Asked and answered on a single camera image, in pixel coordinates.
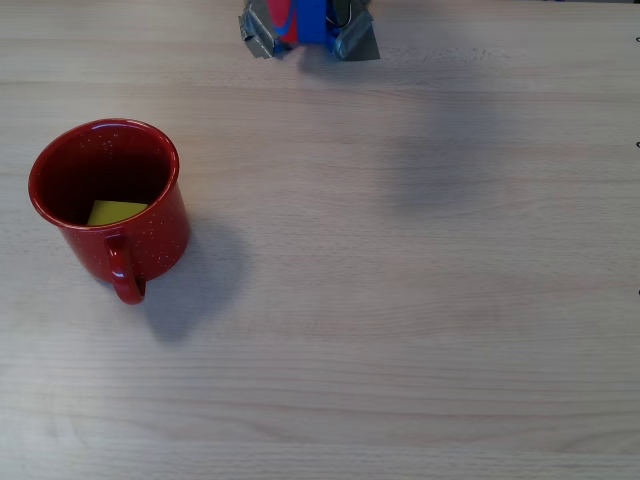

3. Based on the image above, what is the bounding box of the yellow toy building block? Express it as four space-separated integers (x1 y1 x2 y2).
86 199 150 228

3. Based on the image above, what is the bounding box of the red enamel mug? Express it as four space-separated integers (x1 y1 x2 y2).
27 117 193 307

